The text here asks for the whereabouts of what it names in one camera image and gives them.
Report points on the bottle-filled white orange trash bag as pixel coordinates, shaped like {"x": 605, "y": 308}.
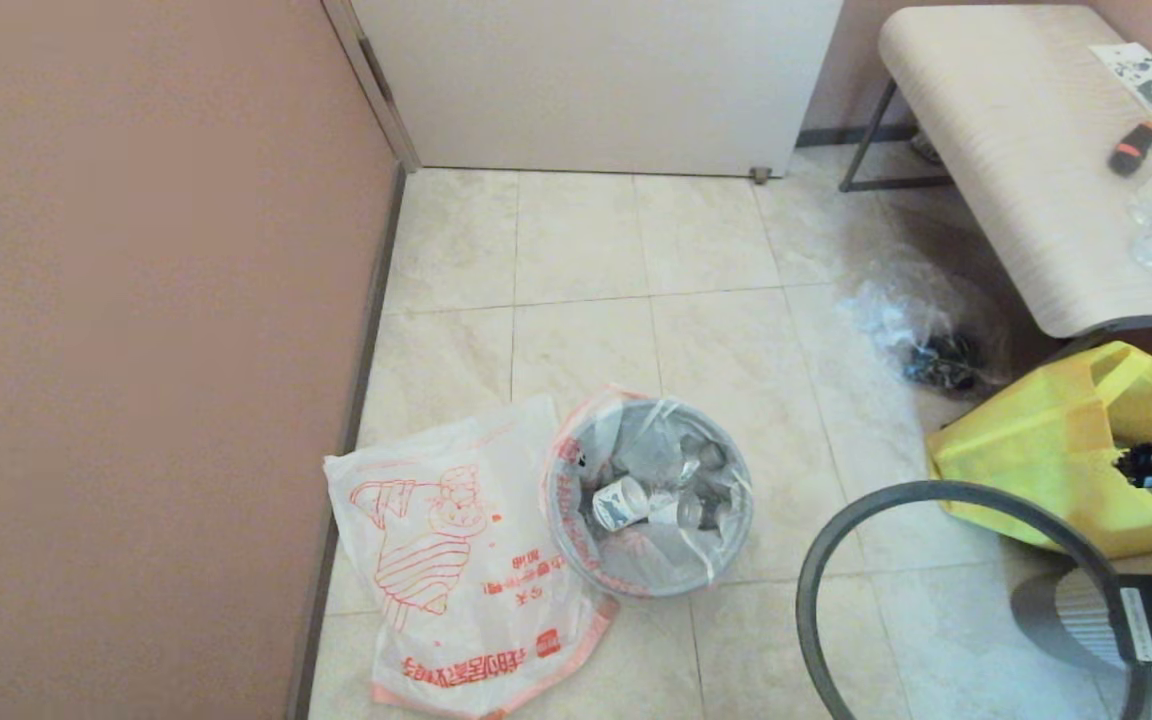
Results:
{"x": 656, "y": 560}

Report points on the yellow fabric tote bag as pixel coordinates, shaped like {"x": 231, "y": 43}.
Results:
{"x": 1036, "y": 450}

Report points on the clear crumpled plastic bag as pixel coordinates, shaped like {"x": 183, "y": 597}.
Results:
{"x": 896, "y": 310}

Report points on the black round trash bin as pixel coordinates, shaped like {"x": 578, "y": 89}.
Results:
{"x": 741, "y": 500}

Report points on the fresh white red-printed bag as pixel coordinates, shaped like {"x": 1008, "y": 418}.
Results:
{"x": 456, "y": 600}

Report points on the grey ribbed round object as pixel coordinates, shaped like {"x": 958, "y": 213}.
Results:
{"x": 1076, "y": 620}

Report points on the black orange marker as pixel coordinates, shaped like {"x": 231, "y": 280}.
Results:
{"x": 1129, "y": 153}

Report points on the light wood table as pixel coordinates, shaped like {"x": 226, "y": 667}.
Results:
{"x": 1016, "y": 150}

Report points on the black white printed booklet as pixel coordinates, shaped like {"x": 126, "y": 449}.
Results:
{"x": 1141, "y": 72}

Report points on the grey white shoe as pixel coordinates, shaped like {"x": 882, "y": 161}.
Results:
{"x": 924, "y": 148}

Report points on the crushed clear plastic bottle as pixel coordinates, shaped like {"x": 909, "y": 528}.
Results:
{"x": 691, "y": 512}

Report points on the black metal table leg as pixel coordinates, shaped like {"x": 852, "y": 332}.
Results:
{"x": 866, "y": 145}

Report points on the white door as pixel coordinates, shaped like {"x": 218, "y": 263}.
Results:
{"x": 586, "y": 80}

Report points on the grey door frame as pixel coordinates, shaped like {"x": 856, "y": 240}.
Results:
{"x": 382, "y": 100}

